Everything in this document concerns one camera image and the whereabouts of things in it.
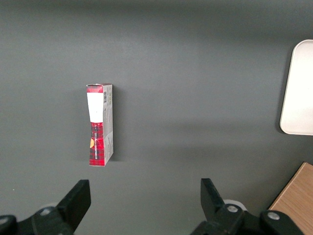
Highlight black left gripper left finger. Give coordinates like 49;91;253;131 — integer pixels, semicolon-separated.
0;179;92;235

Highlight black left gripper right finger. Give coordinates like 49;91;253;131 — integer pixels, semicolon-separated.
200;178;304;235

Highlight red tartan shortbread box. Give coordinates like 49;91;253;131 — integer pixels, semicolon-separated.
85;83;114;167

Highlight oak wooden drawer cabinet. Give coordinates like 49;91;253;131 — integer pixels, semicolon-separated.
268;162;313;235

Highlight beige plastic tray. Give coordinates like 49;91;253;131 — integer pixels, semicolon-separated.
279;39;313;136

